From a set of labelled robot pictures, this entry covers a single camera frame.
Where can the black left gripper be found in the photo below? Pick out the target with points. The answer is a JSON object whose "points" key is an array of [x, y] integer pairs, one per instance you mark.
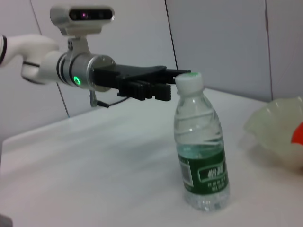
{"points": [[123, 72]]}

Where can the clear water bottle green label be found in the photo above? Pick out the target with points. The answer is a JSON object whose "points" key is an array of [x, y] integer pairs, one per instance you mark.
{"points": [[198, 132]]}

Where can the orange fruit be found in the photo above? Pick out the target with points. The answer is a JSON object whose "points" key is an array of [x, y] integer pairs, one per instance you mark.
{"points": [[298, 137]]}

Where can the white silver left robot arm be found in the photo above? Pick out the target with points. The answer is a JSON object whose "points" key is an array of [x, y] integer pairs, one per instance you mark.
{"points": [[28, 52]]}

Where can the green glass fruit bowl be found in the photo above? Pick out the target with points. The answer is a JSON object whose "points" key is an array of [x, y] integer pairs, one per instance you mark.
{"points": [[267, 132]]}

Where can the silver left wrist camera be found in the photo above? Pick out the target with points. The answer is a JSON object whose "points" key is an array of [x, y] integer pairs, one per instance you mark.
{"points": [[82, 16]]}

